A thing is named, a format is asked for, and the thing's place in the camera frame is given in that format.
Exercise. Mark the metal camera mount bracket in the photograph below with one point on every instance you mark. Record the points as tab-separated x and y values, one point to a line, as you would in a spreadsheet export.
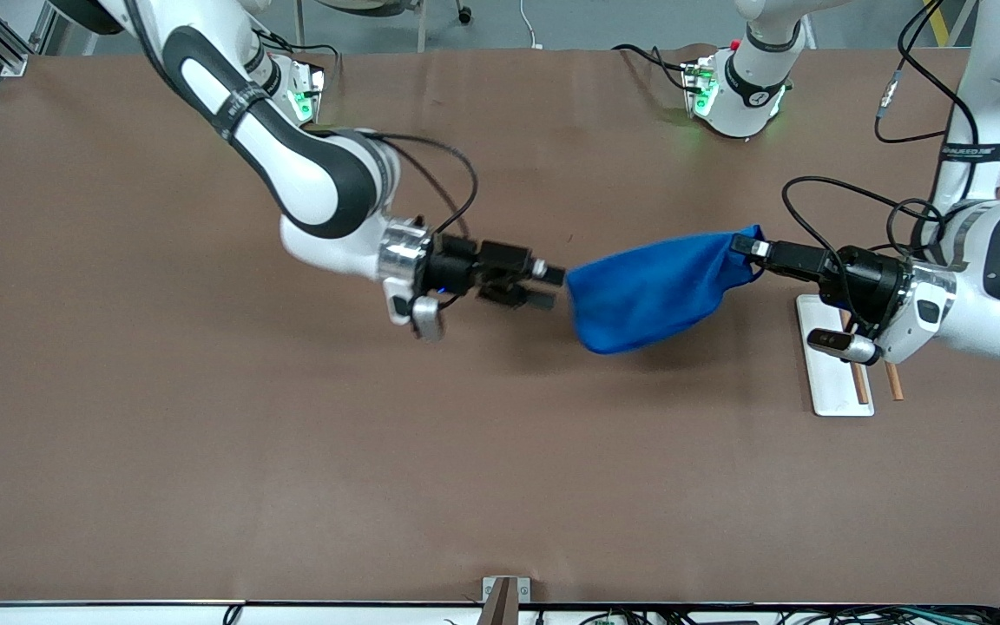
504	599

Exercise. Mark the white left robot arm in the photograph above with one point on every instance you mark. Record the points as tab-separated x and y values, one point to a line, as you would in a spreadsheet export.
977	330

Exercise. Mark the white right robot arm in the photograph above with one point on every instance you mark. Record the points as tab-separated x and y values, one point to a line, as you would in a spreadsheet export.
309	187

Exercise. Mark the wooden rack rod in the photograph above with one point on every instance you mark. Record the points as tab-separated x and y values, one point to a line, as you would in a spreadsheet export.
895	382
861	386

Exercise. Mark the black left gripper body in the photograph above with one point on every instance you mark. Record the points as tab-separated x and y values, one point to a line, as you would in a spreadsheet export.
866	279

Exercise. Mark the white rack base plate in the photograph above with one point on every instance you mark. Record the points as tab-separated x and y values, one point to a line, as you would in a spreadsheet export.
830	391

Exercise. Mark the black chair caster wheel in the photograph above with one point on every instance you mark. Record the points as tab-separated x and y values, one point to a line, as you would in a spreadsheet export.
465	14

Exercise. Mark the blue microfibre towel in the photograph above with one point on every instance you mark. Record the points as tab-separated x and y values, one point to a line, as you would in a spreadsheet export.
656	291

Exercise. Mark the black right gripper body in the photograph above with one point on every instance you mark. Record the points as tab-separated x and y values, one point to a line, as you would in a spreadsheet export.
452	264

